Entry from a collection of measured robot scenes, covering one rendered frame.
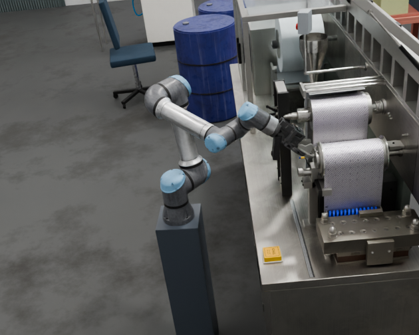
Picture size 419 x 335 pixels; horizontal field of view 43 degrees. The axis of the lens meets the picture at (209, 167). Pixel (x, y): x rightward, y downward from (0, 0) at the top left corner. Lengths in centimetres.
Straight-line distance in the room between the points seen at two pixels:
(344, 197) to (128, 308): 171
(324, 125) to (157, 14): 575
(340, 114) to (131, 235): 215
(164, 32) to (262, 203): 561
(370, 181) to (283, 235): 44
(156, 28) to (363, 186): 601
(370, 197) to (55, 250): 251
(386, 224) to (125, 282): 195
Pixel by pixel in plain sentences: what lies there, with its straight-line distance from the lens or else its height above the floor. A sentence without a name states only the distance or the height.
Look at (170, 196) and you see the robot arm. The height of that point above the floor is 106.
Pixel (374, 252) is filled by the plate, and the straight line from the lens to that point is 217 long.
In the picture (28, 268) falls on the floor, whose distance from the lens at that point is 399.
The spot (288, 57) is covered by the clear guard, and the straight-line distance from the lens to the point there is 303.
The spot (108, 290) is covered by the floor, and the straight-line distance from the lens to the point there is 359.
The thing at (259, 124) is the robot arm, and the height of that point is 144.
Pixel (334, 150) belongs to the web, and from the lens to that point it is 215.
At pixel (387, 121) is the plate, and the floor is 129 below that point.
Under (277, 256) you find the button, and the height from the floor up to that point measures 92.
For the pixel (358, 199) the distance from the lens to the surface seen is 226.
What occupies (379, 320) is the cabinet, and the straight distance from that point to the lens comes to 237.
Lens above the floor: 237
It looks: 31 degrees down
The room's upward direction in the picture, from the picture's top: 7 degrees counter-clockwise
